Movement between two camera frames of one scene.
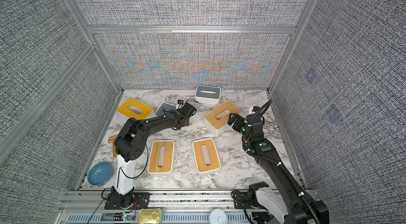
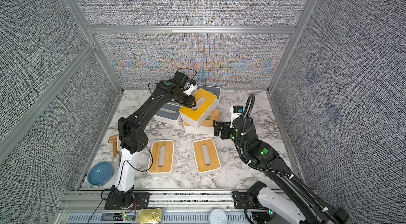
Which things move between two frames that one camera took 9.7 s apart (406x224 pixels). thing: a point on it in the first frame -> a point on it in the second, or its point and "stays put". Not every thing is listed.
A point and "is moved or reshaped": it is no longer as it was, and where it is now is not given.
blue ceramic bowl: x=99 y=173 stays put
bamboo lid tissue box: x=161 y=158 stays put
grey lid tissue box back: x=208 y=94 stays put
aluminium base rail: x=82 y=206 stays put
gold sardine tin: x=149 y=216 stays put
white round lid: x=218 y=216 stays put
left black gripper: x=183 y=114 -> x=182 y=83
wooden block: x=111 y=139 stays put
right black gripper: x=242 y=121 -> x=220 y=130
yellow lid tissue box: x=132 y=108 -> x=197 y=115
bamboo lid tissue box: x=206 y=156 stays put
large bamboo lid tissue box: x=216 y=120 is moved or reshaped
